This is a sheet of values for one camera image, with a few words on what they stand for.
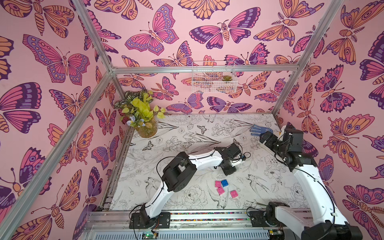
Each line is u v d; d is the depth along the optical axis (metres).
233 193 0.81
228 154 0.73
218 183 0.84
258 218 0.73
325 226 0.38
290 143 0.56
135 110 0.93
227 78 0.92
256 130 1.10
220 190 0.82
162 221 0.73
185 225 0.73
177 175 0.53
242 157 0.81
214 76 0.95
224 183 0.84
